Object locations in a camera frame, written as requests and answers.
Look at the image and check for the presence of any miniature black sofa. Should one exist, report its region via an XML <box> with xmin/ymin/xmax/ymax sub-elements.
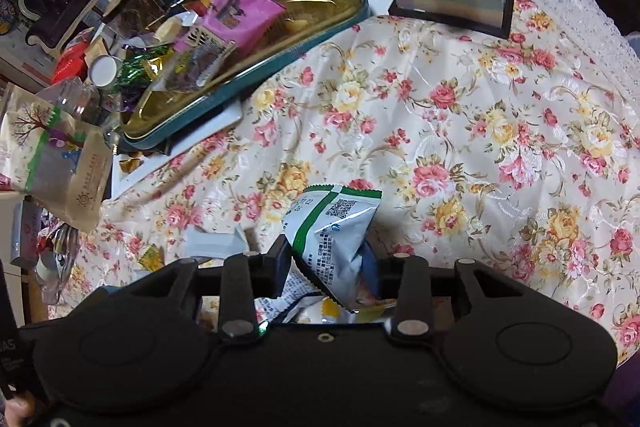
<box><xmin>19</xmin><ymin>0</ymin><xmax>110</xmax><ymax>54</ymax></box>

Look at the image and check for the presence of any red snack packet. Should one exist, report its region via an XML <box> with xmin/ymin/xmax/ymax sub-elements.
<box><xmin>51</xmin><ymin>43</ymin><xmax>92</xmax><ymax>84</ymax></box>

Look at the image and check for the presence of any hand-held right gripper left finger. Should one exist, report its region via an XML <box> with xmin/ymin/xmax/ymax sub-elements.
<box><xmin>125</xmin><ymin>236</ymin><xmax>294</xmax><ymax>344</ymax></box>

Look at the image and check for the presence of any grey white wrapped bar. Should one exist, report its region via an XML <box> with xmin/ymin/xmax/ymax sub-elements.
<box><xmin>186</xmin><ymin>226</ymin><xmax>252</xmax><ymax>259</ymax></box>

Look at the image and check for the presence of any grey cardboard box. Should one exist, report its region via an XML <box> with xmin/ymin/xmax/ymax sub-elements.
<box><xmin>9</xmin><ymin>201</ymin><xmax>42</xmax><ymax>269</ymax></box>

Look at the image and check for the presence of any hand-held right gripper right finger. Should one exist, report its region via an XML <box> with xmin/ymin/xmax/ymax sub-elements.
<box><xmin>361</xmin><ymin>247</ymin><xmax>532</xmax><ymax>341</ymax></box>

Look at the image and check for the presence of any gold tin tray with snacks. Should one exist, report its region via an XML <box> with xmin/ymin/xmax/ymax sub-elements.
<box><xmin>120</xmin><ymin>0</ymin><xmax>372</xmax><ymax>154</ymax></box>

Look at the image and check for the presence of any clear packet of dark snack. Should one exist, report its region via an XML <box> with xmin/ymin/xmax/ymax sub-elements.
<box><xmin>164</xmin><ymin>41</ymin><xmax>237</xmax><ymax>96</ymax></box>

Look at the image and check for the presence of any white flat board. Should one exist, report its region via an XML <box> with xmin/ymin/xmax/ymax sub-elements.
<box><xmin>110</xmin><ymin>101</ymin><xmax>244</xmax><ymax>201</ymax></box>

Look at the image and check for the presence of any white green-edged snack packet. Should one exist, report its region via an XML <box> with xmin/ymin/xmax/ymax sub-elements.
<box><xmin>281</xmin><ymin>184</ymin><xmax>384</xmax><ymax>313</ymax></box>

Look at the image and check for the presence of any white-capped small jar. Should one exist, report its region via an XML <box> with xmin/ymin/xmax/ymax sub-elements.
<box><xmin>88</xmin><ymin>55</ymin><xmax>124</xmax><ymax>88</ymax></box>

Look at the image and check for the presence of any clear plastic bottle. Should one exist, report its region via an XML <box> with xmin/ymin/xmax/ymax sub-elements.
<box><xmin>36</xmin><ymin>76</ymin><xmax>102</xmax><ymax>128</ymax></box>

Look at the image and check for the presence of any green foil candy cluster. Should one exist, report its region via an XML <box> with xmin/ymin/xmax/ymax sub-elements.
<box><xmin>114</xmin><ymin>47</ymin><xmax>173</xmax><ymax>92</ymax></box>

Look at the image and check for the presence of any floral tablecloth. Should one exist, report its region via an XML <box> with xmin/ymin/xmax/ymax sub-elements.
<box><xmin>60</xmin><ymin>0</ymin><xmax>640</xmax><ymax>364</ymax></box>

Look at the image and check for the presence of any gold wrapped candy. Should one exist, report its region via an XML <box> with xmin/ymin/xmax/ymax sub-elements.
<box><xmin>139</xmin><ymin>246</ymin><xmax>167</xmax><ymax>271</ymax></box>

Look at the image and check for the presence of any brown paper bag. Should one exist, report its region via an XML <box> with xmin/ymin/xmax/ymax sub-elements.
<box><xmin>0</xmin><ymin>83</ymin><xmax>115</xmax><ymax>234</ymax></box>

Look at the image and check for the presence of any pink snack packet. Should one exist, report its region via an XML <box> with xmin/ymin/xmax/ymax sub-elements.
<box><xmin>201</xmin><ymin>0</ymin><xmax>287</xmax><ymax>58</ymax></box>

